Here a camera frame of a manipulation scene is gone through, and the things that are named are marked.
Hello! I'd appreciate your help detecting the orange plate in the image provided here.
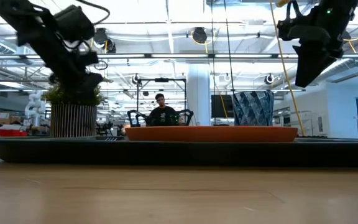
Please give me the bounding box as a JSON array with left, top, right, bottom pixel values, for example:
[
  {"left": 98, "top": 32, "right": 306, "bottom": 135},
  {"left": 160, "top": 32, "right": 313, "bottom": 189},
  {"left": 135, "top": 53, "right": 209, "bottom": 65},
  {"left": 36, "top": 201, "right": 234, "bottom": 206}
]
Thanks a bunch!
[{"left": 124, "top": 125, "right": 299, "bottom": 143}]

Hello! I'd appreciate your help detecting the person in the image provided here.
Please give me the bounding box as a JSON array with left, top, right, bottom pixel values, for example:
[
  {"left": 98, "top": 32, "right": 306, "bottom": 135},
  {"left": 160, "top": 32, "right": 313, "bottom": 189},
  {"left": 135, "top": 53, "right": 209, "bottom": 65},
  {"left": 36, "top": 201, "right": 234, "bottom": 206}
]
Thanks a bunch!
[{"left": 149, "top": 93, "right": 179, "bottom": 127}]

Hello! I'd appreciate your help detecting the left gripper black cable loop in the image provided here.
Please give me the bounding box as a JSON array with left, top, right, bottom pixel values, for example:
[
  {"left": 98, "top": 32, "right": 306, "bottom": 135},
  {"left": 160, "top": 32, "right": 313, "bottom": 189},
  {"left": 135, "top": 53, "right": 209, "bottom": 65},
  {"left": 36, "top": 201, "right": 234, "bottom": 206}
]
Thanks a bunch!
[{"left": 75, "top": 0, "right": 111, "bottom": 26}]

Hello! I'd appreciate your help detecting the black background monitor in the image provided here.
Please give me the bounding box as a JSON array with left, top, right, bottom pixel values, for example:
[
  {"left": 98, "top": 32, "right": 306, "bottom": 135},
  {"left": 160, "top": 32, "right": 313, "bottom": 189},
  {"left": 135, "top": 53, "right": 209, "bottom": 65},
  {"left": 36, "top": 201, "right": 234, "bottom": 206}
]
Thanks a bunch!
[{"left": 211, "top": 95, "right": 234, "bottom": 119}]

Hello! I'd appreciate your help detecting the white building column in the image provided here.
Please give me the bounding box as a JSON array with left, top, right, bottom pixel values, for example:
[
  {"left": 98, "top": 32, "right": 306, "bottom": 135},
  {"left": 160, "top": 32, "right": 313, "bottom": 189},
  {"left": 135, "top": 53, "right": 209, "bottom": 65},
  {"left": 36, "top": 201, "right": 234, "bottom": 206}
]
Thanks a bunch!
[{"left": 186, "top": 63, "right": 211, "bottom": 126}]

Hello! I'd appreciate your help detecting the hanging black cable loop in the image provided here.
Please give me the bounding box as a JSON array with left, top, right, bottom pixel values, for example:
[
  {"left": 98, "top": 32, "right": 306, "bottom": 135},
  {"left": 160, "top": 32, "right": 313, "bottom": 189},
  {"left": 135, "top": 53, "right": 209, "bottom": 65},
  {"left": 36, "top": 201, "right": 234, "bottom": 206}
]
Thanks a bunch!
[{"left": 94, "top": 59, "right": 109, "bottom": 71}]

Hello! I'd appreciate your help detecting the yellow hanging cable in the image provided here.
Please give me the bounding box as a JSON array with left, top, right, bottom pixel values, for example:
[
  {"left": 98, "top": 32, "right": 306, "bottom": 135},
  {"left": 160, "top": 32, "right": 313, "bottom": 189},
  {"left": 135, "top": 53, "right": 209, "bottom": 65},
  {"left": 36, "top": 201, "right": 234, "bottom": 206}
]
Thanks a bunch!
[{"left": 268, "top": 0, "right": 306, "bottom": 137}]

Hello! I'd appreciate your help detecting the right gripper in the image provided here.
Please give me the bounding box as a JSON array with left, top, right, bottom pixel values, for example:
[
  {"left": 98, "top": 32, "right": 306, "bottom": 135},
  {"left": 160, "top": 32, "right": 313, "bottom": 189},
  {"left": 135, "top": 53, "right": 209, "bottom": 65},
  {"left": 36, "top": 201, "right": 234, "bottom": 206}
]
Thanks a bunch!
[{"left": 277, "top": 5, "right": 345, "bottom": 88}]

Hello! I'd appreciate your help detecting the small potted green plant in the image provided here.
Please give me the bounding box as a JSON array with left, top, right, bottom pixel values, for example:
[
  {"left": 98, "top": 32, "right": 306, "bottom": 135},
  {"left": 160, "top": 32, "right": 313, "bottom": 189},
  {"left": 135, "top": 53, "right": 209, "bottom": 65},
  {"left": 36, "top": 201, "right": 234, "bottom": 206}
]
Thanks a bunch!
[{"left": 42, "top": 81, "right": 105, "bottom": 139}]

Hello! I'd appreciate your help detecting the long ceiling light bar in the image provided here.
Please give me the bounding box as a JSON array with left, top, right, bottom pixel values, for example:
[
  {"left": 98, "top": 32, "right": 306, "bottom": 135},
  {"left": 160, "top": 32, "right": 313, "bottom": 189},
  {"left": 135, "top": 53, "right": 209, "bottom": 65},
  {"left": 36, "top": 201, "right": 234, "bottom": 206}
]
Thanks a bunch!
[{"left": 0, "top": 53, "right": 358, "bottom": 60}]

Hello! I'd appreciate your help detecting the right gripper black cable loop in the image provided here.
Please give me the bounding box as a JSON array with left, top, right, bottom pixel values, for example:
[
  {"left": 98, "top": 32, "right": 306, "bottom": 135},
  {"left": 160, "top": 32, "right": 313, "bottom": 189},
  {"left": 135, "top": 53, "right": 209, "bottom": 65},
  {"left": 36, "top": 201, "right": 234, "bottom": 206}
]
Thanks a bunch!
[{"left": 285, "top": 0, "right": 301, "bottom": 23}]

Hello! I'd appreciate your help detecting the black serving tray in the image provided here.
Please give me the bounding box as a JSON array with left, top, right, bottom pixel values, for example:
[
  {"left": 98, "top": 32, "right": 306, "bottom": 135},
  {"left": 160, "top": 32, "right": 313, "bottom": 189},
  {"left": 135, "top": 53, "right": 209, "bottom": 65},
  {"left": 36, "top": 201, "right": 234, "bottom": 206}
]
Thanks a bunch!
[{"left": 0, "top": 136, "right": 358, "bottom": 168}]

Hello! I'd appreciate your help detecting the background black frame station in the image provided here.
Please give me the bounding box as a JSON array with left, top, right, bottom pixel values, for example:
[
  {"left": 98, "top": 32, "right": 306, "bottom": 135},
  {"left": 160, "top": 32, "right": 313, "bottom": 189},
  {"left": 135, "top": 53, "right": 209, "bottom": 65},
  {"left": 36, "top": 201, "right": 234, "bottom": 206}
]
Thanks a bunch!
[{"left": 136, "top": 77, "right": 188, "bottom": 125}]

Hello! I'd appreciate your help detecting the blue patterned cup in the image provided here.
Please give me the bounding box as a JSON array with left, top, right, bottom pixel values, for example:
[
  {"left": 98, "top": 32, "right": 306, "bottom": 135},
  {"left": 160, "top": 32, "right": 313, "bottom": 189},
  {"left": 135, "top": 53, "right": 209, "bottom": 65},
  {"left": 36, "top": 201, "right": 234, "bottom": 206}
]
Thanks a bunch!
[{"left": 231, "top": 90, "right": 275, "bottom": 127}]

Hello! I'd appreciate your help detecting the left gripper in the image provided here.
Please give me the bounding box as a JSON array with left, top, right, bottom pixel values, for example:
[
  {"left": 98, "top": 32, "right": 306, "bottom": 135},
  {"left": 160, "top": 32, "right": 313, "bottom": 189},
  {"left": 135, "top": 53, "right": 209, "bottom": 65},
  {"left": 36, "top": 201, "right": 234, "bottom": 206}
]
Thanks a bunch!
[{"left": 37, "top": 40, "right": 104, "bottom": 104}]

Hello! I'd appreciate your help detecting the gripper black cable loop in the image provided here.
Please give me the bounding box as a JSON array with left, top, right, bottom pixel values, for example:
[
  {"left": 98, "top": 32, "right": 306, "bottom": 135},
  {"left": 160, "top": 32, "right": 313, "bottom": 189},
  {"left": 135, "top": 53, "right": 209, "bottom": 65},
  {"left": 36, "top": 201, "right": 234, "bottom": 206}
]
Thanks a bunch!
[
  {"left": 285, "top": 0, "right": 301, "bottom": 23},
  {"left": 75, "top": 0, "right": 111, "bottom": 26}
]

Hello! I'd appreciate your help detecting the red storage box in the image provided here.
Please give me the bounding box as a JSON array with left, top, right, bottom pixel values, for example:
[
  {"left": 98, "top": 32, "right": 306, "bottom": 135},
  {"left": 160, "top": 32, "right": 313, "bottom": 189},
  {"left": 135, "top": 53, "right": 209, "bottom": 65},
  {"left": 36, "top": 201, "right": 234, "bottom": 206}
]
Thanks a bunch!
[{"left": 0, "top": 128, "right": 29, "bottom": 138}]

